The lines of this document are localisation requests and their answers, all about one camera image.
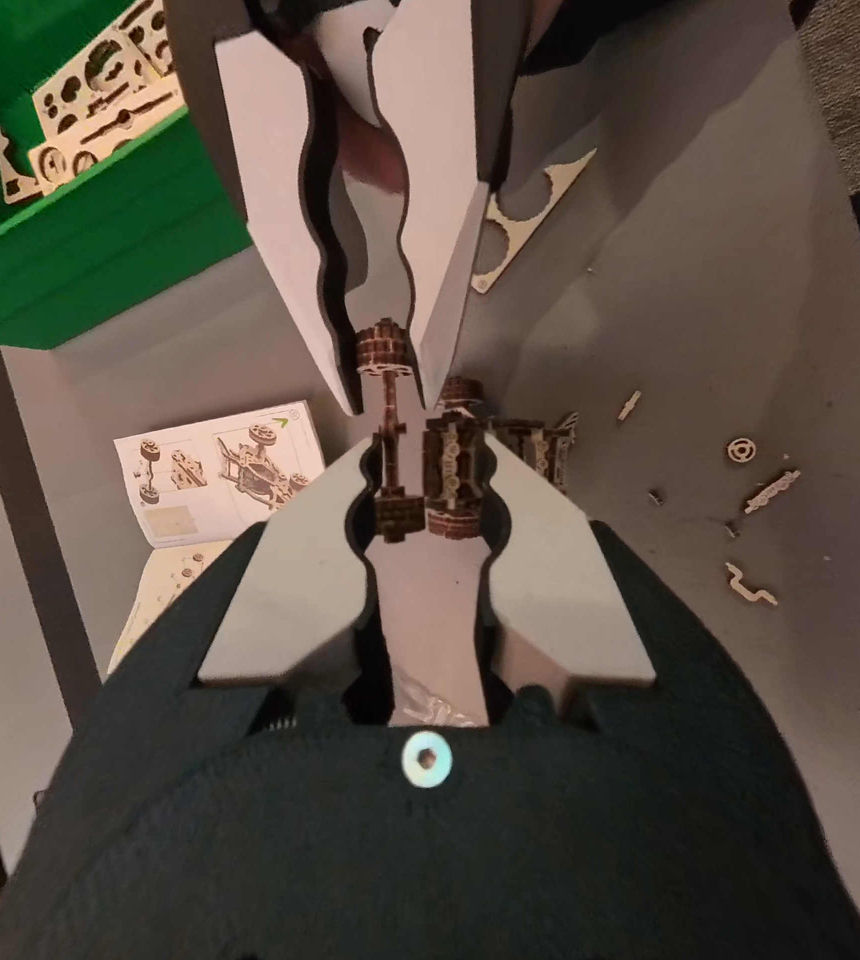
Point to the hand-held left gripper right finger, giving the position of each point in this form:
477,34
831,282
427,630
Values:
572,600

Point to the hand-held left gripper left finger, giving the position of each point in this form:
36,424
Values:
287,600

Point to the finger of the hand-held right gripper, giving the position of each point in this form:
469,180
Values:
437,150
272,187

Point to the wooden buggy model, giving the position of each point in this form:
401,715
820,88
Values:
449,465

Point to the wooden wheel axle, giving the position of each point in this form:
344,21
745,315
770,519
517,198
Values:
389,349

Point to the person's right hand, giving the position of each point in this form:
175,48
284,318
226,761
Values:
374,154

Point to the laser-cut wooden part sheet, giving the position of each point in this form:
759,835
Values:
100,82
25,172

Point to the wooden sheet offcut with holes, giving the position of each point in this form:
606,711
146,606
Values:
481,283

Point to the green plastic bin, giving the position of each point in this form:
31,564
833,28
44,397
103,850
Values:
100,247

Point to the instruction booklet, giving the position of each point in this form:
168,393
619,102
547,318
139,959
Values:
175,465

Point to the wooden S-shaped piece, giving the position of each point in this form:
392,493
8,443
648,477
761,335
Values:
749,589

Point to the small wooden peg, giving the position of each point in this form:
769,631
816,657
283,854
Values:
629,405

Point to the toothed wooden bar piece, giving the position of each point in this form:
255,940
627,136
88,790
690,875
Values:
771,491

